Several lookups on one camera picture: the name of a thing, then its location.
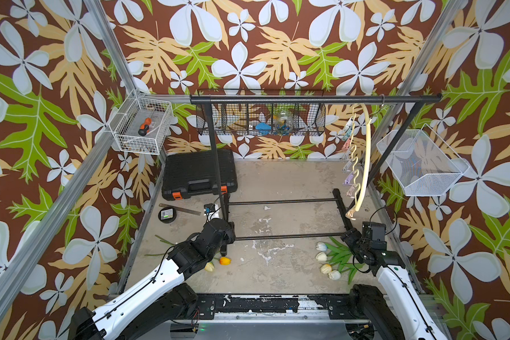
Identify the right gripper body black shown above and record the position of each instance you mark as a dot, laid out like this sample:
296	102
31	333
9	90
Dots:
353	240

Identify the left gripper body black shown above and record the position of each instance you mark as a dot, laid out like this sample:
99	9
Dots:
228	236

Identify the black metal clothes rack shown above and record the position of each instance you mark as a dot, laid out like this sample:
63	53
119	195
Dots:
275	176

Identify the yellow tulip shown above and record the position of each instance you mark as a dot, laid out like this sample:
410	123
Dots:
209	267

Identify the cream clip hanger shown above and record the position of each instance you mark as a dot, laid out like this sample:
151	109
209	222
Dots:
359	169

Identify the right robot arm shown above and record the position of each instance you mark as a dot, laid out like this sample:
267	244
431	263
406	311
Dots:
407	318

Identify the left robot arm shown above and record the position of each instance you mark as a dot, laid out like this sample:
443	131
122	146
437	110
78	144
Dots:
160	296

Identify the orange tulip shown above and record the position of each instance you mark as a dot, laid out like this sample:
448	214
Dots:
225	261

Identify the metal ruler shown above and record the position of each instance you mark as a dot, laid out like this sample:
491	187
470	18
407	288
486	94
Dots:
180	209

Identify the round black digital scale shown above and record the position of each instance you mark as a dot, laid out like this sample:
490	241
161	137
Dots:
167	215

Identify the black plastic tool case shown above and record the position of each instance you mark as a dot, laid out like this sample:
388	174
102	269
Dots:
190	174

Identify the white mesh basket right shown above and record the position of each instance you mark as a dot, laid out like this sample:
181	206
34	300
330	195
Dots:
424	164

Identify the blue object in basket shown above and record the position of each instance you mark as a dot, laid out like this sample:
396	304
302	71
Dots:
263	128

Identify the red black screwdriver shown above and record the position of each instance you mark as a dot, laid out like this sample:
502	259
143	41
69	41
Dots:
145	127

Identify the clear plastic jar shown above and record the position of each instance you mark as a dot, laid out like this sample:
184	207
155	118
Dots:
284	123

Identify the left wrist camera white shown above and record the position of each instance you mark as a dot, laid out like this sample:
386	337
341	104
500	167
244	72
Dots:
212	211

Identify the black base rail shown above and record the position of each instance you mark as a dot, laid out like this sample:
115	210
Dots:
272	305

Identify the black wire wall basket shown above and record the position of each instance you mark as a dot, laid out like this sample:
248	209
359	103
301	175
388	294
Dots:
239	115

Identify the white wire basket left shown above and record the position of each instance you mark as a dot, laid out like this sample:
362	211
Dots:
141	124

